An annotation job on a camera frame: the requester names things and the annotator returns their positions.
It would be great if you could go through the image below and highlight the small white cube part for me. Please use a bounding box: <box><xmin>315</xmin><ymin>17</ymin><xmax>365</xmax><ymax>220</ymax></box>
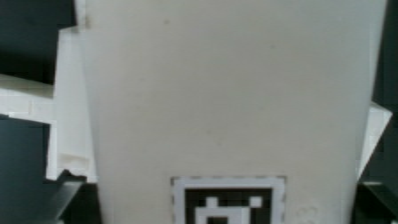
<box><xmin>82</xmin><ymin>0</ymin><xmax>388</xmax><ymax>224</ymax></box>

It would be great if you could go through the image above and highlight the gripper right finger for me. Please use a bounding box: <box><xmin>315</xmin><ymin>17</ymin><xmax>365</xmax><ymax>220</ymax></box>
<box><xmin>352</xmin><ymin>182</ymin><xmax>398</xmax><ymax>224</ymax></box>

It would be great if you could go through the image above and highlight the white U-shaped fence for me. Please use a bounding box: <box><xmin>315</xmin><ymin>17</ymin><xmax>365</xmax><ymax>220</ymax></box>
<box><xmin>0</xmin><ymin>28</ymin><xmax>98</xmax><ymax>183</ymax></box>

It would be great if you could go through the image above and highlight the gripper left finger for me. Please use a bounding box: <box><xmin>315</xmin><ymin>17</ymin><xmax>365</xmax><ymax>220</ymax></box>
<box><xmin>25</xmin><ymin>170</ymin><xmax>100</xmax><ymax>224</ymax></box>

